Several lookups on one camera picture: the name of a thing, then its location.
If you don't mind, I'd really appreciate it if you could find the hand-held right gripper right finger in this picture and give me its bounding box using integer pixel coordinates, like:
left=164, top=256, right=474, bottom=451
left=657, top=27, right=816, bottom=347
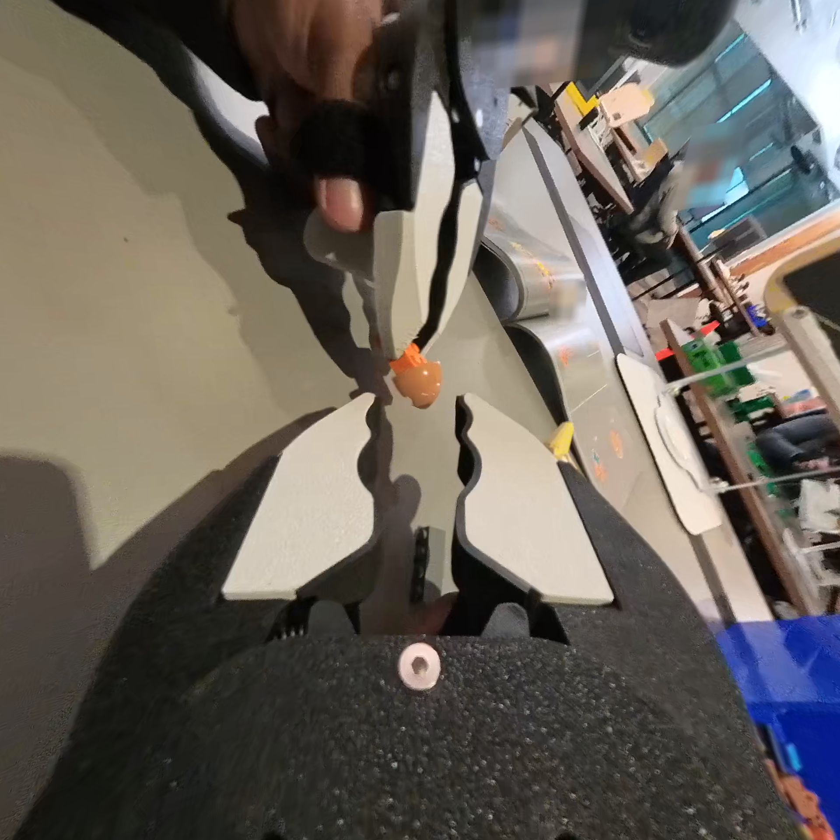
left=454, top=392, right=616, bottom=608

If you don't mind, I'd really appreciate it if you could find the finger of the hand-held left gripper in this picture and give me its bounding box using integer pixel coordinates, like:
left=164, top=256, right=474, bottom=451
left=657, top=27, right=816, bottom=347
left=304, top=91, right=458, bottom=360
left=420, top=177, right=494, bottom=349

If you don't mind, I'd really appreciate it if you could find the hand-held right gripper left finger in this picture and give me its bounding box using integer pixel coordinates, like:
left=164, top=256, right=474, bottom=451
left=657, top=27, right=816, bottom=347
left=222, top=392, right=395, bottom=601

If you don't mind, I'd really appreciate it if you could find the brown quarter dome brick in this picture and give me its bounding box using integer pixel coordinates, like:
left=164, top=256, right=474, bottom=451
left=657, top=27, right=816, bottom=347
left=392, top=360, right=444, bottom=410

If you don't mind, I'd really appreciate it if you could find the blue plastic bin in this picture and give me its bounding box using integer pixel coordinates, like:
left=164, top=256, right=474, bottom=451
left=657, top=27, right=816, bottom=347
left=712, top=613, right=840, bottom=840

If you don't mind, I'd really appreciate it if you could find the pile of brown bricks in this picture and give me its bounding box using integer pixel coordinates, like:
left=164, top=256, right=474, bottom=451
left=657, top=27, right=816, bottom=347
left=761, top=722, right=824, bottom=840

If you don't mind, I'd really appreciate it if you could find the grey desk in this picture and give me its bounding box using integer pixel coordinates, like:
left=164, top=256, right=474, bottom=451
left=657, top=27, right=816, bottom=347
left=0, top=0, right=775, bottom=840

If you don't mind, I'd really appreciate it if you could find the grey open instruction booklet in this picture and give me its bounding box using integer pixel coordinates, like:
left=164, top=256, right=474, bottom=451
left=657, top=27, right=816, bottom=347
left=472, top=125, right=657, bottom=513

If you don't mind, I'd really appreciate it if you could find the white board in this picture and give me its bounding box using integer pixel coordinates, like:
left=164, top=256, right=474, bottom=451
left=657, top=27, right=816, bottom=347
left=616, top=353, right=724, bottom=536

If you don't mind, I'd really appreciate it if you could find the long wooden table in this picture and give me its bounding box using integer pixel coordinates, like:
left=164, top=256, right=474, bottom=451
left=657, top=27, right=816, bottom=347
left=659, top=318, right=821, bottom=618

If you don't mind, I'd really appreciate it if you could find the green plastic crate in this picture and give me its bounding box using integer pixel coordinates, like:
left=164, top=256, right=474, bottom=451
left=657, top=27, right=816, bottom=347
left=679, top=335, right=756, bottom=398

